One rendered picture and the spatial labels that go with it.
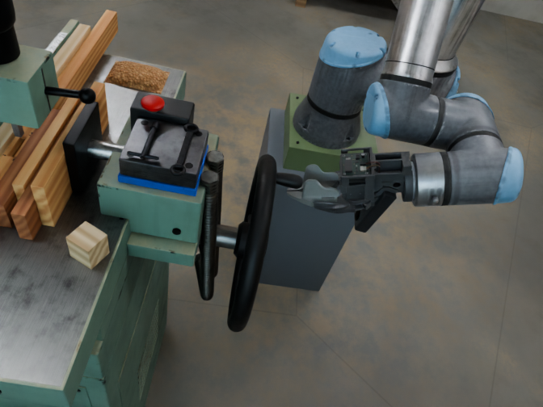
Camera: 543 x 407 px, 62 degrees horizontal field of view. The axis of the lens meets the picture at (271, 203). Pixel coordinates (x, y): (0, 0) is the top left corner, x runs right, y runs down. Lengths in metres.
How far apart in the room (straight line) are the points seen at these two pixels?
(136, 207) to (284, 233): 0.85
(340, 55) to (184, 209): 0.64
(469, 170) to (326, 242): 0.76
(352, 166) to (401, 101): 0.14
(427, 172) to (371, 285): 1.08
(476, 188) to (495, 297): 1.29
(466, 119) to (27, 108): 0.67
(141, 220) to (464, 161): 0.50
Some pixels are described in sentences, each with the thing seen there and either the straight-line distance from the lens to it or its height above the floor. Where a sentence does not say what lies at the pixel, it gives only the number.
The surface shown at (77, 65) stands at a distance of 0.84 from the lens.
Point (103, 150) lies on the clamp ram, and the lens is 0.65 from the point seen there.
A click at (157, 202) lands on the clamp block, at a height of 0.95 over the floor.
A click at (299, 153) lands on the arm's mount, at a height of 0.62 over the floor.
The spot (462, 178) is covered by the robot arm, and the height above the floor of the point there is 0.96.
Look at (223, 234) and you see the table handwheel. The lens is 0.73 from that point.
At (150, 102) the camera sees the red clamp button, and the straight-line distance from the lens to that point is 0.63.
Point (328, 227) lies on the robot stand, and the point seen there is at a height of 0.37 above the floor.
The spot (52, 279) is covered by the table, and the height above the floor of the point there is 0.90.
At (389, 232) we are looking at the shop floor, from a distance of 1.99.
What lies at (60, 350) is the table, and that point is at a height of 0.90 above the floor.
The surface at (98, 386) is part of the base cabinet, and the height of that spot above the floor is 0.68.
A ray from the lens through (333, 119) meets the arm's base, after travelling 1.20.
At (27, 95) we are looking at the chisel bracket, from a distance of 0.60.
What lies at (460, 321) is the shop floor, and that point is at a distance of 1.89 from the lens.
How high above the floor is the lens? 1.41
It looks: 48 degrees down
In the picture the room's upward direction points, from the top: 16 degrees clockwise
